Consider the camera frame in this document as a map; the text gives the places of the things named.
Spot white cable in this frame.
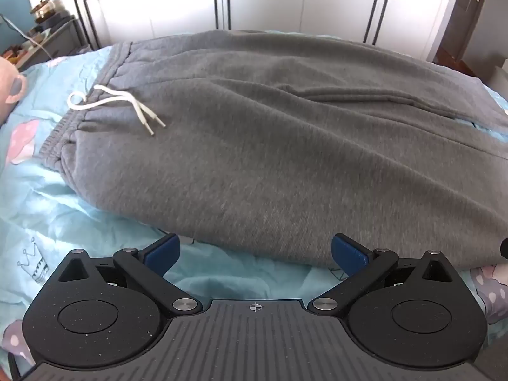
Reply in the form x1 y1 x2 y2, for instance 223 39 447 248
0 13 54 59

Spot metal pot with lid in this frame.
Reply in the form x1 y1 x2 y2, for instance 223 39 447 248
30 0 55 23

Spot white box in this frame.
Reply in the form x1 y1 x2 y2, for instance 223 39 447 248
485 63 508 101

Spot white wardrobe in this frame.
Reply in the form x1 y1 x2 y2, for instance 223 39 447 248
24 0 463 61

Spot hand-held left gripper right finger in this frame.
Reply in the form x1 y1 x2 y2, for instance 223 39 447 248
311 233 461 315

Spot grey side shelf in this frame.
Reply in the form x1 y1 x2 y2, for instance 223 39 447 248
0 16 89 70

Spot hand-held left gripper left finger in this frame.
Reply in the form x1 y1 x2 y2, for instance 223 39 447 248
50 233 204 315

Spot grey sweat pants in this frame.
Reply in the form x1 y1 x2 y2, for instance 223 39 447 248
39 30 508 268

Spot light blue printed bed sheet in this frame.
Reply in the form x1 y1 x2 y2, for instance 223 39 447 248
0 45 508 366

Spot brown wooden door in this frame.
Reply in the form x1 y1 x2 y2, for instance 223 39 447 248
434 0 508 77

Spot pink plush toy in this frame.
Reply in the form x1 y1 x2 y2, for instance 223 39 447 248
0 56 28 124

